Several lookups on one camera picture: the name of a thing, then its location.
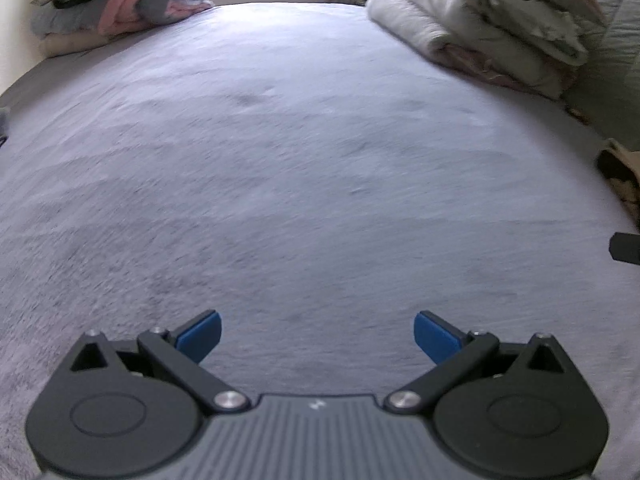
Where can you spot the folded grey pink comforter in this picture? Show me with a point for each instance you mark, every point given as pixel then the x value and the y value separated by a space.
pixel 450 20

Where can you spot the folded printed grey quilt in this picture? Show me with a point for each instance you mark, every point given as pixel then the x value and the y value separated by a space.
pixel 540 15

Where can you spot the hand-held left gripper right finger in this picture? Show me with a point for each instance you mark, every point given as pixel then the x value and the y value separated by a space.
pixel 435 335

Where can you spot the grey folded blanket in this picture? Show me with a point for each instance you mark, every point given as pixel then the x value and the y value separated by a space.
pixel 65 20

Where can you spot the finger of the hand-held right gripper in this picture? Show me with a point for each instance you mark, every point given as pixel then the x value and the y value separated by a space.
pixel 627 249

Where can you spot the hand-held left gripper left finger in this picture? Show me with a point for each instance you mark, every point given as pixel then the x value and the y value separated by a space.
pixel 202 335

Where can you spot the grey fleece garment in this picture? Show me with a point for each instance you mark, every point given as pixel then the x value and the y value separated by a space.
pixel 4 127

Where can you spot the brown floral blanket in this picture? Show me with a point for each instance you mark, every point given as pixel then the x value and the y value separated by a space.
pixel 620 185

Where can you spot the grey folded garment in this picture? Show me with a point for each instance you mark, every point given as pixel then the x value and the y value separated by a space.
pixel 170 2

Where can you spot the small brown yellow object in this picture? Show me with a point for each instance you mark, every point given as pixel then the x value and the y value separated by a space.
pixel 577 114

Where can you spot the beige folded blanket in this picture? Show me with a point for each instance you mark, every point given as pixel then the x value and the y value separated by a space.
pixel 70 45

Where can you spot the grey quilted headboard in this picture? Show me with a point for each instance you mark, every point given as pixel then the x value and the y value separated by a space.
pixel 615 60

